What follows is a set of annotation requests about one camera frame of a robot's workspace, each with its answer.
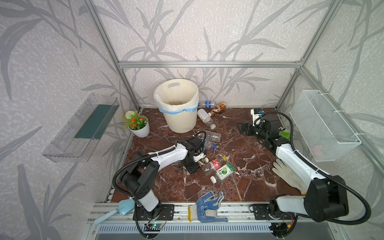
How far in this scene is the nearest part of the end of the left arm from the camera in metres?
0.66

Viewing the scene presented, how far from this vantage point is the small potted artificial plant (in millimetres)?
919

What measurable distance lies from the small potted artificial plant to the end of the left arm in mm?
382
